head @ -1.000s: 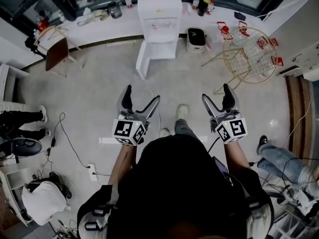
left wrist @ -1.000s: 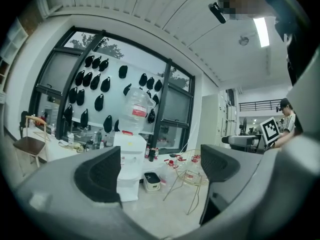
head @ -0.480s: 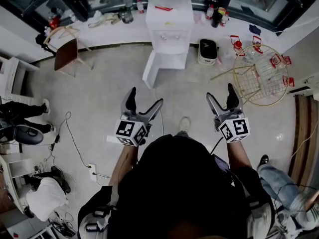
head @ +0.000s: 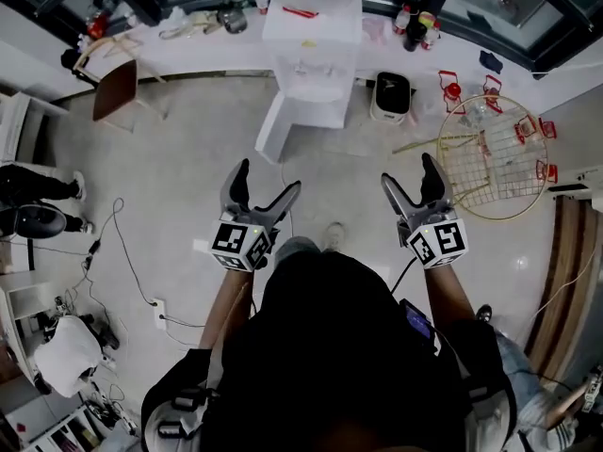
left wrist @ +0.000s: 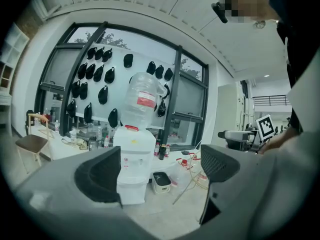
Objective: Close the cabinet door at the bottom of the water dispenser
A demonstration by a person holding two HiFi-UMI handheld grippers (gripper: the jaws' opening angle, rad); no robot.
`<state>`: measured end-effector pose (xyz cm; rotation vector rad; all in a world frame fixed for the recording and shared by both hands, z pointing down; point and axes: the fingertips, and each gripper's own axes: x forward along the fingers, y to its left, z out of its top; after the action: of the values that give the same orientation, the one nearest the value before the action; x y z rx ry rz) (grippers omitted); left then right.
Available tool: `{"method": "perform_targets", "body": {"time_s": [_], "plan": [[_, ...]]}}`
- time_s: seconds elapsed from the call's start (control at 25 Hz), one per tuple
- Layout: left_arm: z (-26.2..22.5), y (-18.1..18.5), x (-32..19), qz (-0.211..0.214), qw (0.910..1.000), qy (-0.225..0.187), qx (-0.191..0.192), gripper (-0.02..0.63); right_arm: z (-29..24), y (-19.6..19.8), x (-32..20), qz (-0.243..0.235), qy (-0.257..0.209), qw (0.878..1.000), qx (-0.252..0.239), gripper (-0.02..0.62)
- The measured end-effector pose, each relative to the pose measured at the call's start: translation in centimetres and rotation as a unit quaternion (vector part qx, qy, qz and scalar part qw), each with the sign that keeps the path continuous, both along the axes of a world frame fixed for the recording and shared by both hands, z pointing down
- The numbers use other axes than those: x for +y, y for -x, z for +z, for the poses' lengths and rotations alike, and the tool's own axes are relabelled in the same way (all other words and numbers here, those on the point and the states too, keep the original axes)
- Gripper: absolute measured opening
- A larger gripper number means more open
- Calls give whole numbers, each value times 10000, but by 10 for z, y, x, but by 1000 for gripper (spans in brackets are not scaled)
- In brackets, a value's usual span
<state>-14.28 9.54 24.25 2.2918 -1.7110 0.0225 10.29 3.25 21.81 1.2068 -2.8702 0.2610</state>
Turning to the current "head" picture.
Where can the pink plastic bag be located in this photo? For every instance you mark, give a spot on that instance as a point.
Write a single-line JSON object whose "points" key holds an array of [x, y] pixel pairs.
{"points": [[377, 30]]}

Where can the white power strip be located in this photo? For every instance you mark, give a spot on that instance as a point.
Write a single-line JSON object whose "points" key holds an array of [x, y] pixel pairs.
{"points": [[159, 313]]}

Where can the person's left forearm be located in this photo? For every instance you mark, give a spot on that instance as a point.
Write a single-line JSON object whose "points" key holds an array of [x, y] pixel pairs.
{"points": [[226, 309]]}

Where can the white window counter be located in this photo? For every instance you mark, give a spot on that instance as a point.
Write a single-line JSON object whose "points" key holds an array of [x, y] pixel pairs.
{"points": [[212, 54]]}

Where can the person's right white shoe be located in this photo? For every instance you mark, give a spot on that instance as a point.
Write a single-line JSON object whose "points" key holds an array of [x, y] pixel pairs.
{"points": [[334, 236]]}

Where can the black stool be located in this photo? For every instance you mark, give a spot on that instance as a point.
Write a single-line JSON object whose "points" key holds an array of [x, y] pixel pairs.
{"points": [[42, 221]]}

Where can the wooden chair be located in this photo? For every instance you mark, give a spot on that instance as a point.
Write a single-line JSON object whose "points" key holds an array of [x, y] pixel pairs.
{"points": [[115, 90]]}

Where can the dark blue cloth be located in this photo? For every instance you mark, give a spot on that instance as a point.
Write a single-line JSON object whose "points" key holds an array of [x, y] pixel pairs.
{"points": [[491, 61]]}

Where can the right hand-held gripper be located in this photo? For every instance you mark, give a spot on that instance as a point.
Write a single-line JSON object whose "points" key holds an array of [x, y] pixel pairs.
{"points": [[438, 240]]}

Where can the person's left leg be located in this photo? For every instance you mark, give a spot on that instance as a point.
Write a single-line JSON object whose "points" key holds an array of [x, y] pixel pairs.
{"points": [[297, 247]]}

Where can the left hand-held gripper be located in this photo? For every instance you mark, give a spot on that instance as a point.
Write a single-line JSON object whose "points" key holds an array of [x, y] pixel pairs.
{"points": [[240, 245]]}

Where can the white water dispenser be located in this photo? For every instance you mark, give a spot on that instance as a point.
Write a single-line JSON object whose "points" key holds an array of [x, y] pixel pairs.
{"points": [[311, 36]]}

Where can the black bag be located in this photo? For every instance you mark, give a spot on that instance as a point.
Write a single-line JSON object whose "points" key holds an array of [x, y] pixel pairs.
{"points": [[70, 59]]}

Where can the white open shelf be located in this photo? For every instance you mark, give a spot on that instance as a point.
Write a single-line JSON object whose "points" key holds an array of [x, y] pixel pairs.
{"points": [[14, 120]]}

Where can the small white bottle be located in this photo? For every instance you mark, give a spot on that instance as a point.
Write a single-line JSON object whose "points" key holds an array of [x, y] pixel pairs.
{"points": [[178, 17]]}

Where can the white appliance with black top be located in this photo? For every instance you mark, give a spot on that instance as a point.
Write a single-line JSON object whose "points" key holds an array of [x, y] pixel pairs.
{"points": [[391, 97]]}

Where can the black device with blue screen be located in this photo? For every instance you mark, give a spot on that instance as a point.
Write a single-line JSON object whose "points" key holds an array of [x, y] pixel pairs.
{"points": [[417, 320]]}

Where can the white shelf unit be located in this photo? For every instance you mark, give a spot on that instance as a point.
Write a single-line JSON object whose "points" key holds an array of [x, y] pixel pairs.
{"points": [[19, 295]]}

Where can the person's right forearm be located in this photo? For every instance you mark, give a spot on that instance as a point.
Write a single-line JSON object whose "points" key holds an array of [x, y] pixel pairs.
{"points": [[447, 295]]}

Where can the black white-striped jacket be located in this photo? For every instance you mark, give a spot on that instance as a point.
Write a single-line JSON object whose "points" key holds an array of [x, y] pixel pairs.
{"points": [[106, 334]]}

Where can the yellow cap bottle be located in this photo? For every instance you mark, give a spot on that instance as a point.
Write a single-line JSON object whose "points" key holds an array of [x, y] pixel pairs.
{"points": [[429, 31]]}

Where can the black bottle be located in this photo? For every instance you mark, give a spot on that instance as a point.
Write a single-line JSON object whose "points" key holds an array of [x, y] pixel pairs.
{"points": [[414, 26]]}

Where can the white cloth bag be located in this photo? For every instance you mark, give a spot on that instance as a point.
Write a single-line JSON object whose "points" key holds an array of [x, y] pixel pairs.
{"points": [[66, 356]]}

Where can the clear bottle with red label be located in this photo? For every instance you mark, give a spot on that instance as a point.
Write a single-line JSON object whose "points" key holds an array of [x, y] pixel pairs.
{"points": [[401, 20], [261, 0]]}

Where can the person's black shirt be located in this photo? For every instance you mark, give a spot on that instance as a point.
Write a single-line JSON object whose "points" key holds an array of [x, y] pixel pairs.
{"points": [[330, 346]]}

